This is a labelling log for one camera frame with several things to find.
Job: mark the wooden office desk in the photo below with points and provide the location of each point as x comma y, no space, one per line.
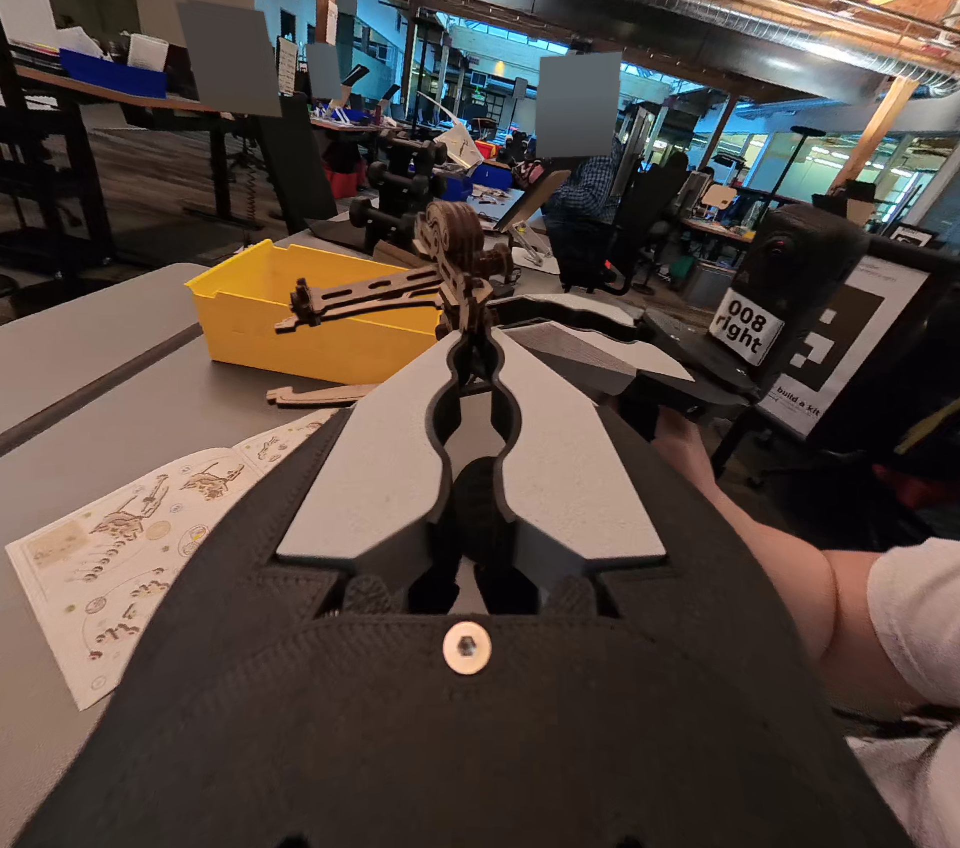
112,91

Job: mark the brown wooden mechanical model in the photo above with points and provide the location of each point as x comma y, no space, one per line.
442,240

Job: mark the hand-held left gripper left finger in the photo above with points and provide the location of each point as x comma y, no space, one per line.
360,488

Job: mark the blue plastic bin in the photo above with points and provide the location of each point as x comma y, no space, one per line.
112,75

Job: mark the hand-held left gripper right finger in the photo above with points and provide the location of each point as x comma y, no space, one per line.
577,488

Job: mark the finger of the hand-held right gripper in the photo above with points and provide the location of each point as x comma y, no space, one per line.
585,360
592,308

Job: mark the person's right forearm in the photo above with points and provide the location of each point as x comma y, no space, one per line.
750,548

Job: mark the yellow plastic bin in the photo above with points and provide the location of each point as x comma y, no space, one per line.
247,338

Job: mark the grey tilted laptop stand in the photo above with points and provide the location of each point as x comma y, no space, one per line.
525,210

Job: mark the illustrated assembly leaflet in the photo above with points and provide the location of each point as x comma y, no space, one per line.
112,563

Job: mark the black office chair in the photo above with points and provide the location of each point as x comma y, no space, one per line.
645,217

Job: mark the black dumbbell rack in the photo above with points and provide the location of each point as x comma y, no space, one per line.
397,172

